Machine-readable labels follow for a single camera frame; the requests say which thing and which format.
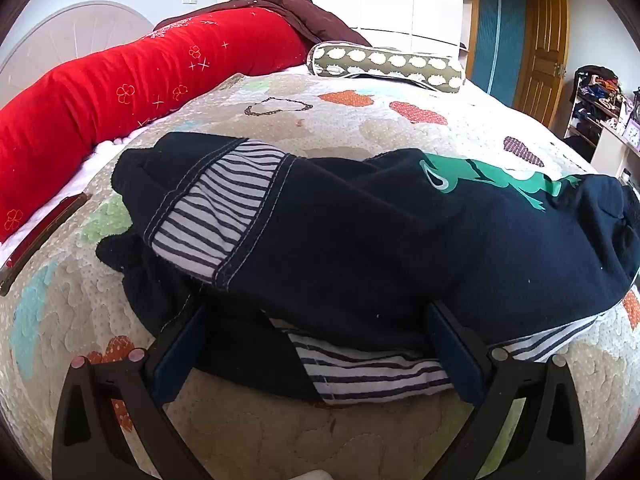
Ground purple alarm clock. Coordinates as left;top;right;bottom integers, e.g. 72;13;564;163
622;110;640;149

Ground green patterned bolster pillow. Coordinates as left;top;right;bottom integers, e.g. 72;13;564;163
306;41;467;96

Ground wooden door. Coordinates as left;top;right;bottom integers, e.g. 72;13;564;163
512;0;571;128

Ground dark maroon blanket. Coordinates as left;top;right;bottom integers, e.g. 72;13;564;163
154;0;372;47

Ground long red pillow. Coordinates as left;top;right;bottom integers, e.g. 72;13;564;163
0;9;308;245

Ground cluttered storage shelf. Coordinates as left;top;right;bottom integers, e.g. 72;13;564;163
565;65;626;147

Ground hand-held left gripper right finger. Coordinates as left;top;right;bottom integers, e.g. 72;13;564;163
424;300;587;480

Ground white headboard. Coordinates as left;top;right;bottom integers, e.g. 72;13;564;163
0;1;156;106

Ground beige heart-patterned quilt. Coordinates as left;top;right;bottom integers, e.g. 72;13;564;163
0;67;640;480

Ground white bed sheet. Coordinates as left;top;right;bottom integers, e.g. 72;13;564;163
0;129;147;267

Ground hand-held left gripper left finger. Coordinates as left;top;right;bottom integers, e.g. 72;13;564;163
51;303;213;480

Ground blue fabric curtain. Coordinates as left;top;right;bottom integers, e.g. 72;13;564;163
472;0;527;106

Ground navy pants with striped lining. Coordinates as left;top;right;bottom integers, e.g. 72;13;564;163
96;131;640;407

